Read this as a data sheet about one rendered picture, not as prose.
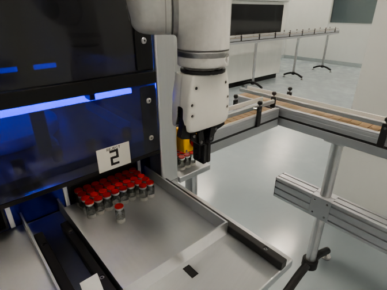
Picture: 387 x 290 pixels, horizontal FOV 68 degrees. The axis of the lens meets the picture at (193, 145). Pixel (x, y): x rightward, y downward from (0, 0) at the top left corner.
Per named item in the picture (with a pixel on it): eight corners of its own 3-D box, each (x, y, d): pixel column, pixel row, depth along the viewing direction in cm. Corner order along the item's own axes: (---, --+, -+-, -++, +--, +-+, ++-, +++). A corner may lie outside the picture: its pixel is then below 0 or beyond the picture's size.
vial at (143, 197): (138, 199, 77) (136, 184, 75) (145, 195, 78) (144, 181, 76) (142, 202, 76) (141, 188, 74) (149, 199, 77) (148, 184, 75)
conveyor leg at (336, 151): (296, 266, 156) (323, 138, 124) (305, 258, 162) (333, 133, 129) (312, 277, 150) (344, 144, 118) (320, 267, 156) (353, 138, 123)
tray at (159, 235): (59, 210, 73) (56, 198, 72) (145, 175, 89) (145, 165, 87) (124, 302, 50) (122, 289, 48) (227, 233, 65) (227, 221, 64)
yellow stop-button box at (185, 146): (169, 146, 89) (169, 124, 86) (187, 140, 94) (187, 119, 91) (185, 154, 84) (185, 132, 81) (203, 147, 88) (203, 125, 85)
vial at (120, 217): (114, 220, 69) (112, 206, 67) (122, 217, 70) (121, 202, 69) (118, 225, 68) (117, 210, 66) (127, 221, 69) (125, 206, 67)
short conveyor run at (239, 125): (161, 176, 95) (158, 133, 88) (136, 160, 105) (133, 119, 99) (280, 127, 136) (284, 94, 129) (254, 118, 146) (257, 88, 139)
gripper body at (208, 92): (209, 56, 53) (208, 114, 58) (164, 63, 47) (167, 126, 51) (241, 61, 48) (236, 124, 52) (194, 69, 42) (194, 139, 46)
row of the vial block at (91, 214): (86, 216, 71) (82, 201, 69) (147, 189, 81) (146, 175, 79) (89, 220, 69) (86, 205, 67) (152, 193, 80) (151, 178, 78)
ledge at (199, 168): (154, 166, 98) (154, 161, 97) (183, 155, 105) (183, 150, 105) (179, 183, 88) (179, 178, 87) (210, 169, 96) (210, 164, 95)
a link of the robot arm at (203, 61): (206, 44, 52) (205, 61, 53) (166, 48, 47) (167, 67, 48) (242, 49, 46) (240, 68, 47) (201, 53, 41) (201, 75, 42)
